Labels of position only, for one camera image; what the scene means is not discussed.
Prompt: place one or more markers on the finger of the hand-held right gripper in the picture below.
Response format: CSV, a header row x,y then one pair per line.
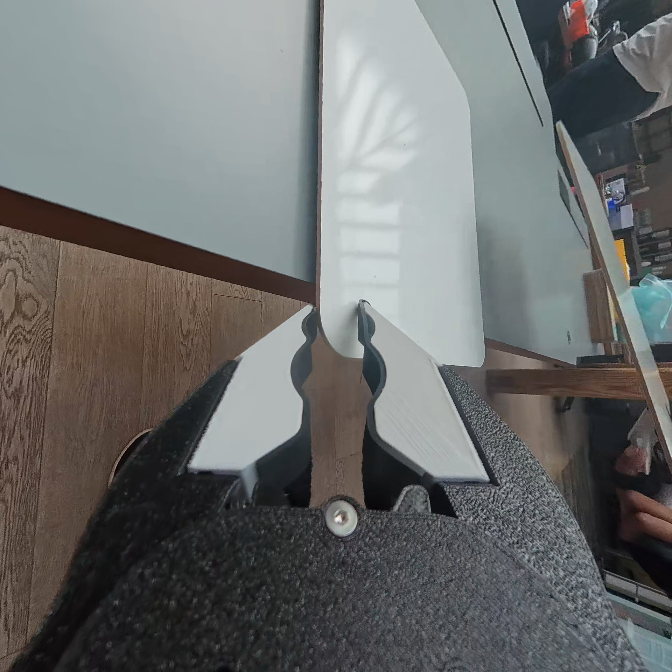
x,y
643,435

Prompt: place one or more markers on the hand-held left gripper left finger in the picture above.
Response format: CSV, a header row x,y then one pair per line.
x,y
252,420

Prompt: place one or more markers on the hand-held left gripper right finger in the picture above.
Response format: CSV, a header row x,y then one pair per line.
x,y
425,425

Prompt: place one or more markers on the white rounded board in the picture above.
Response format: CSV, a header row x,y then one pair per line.
x,y
393,183
609,273

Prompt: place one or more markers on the person's right hand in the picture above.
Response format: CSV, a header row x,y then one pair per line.
x,y
645,504

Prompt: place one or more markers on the teal plastic bag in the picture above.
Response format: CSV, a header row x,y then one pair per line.
x,y
653,304

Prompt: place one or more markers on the round floor outlet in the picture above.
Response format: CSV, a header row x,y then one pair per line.
x,y
123,456

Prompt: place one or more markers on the orange bin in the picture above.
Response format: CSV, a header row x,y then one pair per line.
x,y
577,15

